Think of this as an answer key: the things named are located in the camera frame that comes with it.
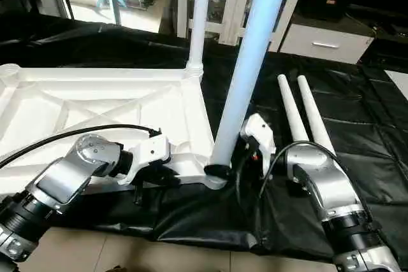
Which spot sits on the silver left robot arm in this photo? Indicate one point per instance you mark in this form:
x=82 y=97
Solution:
x=51 y=186

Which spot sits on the white flat board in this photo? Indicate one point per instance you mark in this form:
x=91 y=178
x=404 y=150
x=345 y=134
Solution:
x=398 y=84

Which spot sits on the white drawer unit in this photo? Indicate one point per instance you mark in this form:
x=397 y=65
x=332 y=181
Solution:
x=325 y=44

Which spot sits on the white glass door cabinet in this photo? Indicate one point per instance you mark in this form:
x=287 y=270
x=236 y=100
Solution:
x=223 y=1

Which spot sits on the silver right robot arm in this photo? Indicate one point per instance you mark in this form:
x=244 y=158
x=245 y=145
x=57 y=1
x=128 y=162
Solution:
x=338 y=195

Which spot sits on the white plastic table top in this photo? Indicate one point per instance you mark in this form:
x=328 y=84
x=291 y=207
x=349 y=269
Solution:
x=95 y=106

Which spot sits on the black work mat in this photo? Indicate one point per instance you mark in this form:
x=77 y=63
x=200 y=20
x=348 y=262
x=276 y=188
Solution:
x=204 y=214

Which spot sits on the white plastic table leg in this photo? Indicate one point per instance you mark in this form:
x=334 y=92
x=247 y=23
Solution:
x=252 y=62
x=199 y=17
x=292 y=109
x=315 y=116

